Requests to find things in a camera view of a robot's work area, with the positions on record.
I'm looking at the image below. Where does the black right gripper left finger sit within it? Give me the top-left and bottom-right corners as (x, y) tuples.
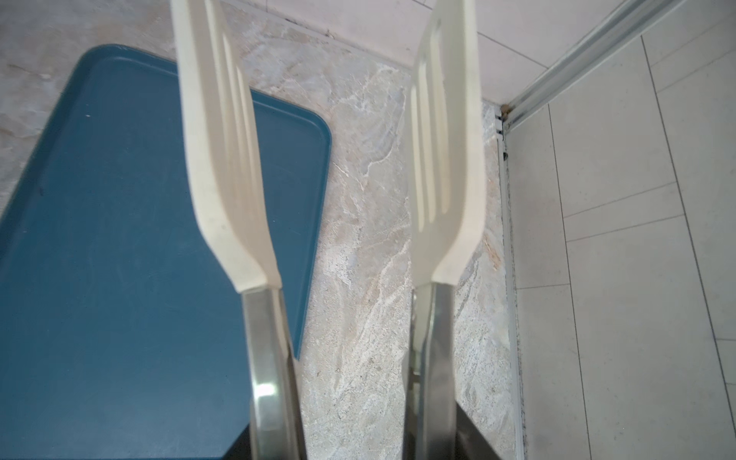
(222, 425), (253, 460)

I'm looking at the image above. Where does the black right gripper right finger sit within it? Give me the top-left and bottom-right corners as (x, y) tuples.
(455, 404), (500, 460)

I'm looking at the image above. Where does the teal tray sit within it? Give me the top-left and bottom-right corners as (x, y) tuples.
(1, 44), (333, 459)

